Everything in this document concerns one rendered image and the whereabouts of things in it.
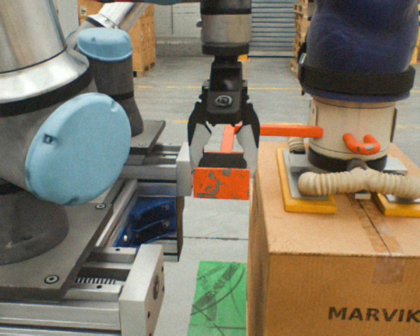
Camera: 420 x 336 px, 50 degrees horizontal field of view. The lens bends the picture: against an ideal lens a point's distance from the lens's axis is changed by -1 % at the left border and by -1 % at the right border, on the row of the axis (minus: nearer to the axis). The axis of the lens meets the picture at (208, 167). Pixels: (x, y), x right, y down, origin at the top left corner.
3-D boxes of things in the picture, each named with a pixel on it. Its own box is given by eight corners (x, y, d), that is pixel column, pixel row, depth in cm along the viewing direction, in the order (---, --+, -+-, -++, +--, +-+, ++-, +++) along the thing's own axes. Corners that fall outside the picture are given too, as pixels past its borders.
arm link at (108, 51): (90, 97, 96) (84, 32, 91) (74, 87, 107) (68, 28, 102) (143, 92, 102) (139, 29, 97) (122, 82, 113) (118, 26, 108)
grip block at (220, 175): (248, 200, 69) (250, 170, 67) (193, 198, 70) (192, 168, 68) (249, 179, 77) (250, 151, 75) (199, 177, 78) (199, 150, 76)
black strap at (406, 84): (430, 96, 83) (433, 75, 82) (304, 93, 85) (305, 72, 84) (393, 75, 104) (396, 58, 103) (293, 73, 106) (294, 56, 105)
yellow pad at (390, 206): (436, 219, 86) (441, 195, 84) (383, 217, 87) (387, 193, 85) (387, 158, 117) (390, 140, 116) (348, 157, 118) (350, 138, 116)
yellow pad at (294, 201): (336, 215, 87) (339, 192, 86) (284, 213, 88) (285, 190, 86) (313, 156, 119) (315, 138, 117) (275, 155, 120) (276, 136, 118)
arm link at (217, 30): (252, 15, 62) (192, 15, 63) (250, 49, 64) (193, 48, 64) (251, 12, 69) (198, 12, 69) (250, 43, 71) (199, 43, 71)
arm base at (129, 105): (69, 139, 101) (64, 96, 98) (91, 122, 115) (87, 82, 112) (135, 141, 100) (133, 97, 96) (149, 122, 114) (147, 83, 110)
